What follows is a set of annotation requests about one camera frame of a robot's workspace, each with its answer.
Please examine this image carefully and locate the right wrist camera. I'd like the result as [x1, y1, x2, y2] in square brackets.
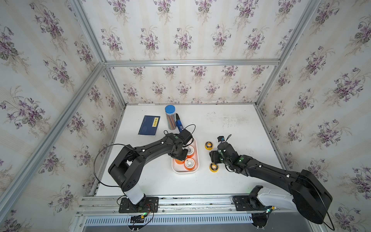
[217, 136, 225, 143]

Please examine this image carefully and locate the dark blue book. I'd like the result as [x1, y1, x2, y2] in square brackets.
[138, 115, 160, 136]

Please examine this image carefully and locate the blue stapler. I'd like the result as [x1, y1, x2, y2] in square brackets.
[175, 113, 184, 132]

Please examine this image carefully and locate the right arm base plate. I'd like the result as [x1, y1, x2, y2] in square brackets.
[232, 195, 274, 213]

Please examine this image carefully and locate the white plastic storage box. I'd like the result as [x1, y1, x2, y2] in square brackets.
[172, 139, 200, 174]

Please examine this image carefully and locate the aluminium front rail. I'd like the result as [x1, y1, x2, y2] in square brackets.
[76, 188, 297, 216]

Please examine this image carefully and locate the orange sealing tape roll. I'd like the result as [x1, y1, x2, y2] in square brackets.
[175, 159, 185, 165]
[186, 146, 195, 158]
[184, 158, 196, 171]

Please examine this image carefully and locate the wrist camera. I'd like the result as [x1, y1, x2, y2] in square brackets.
[178, 129, 193, 146]
[217, 136, 225, 143]

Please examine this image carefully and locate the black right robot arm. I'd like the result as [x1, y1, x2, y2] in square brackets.
[209, 142, 333, 224]

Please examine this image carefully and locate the small yellow-black tape roll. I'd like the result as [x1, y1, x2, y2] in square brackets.
[204, 141, 214, 150]
[209, 162, 219, 173]

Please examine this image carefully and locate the blue-lidded pencil tube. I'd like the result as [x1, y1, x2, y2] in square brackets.
[165, 105, 177, 130]

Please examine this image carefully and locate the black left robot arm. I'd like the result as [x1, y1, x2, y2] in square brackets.
[108, 130, 193, 206]

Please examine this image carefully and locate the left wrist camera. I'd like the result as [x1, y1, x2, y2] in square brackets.
[178, 129, 193, 146]

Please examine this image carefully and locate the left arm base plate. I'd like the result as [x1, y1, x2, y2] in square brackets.
[118, 196, 159, 213]

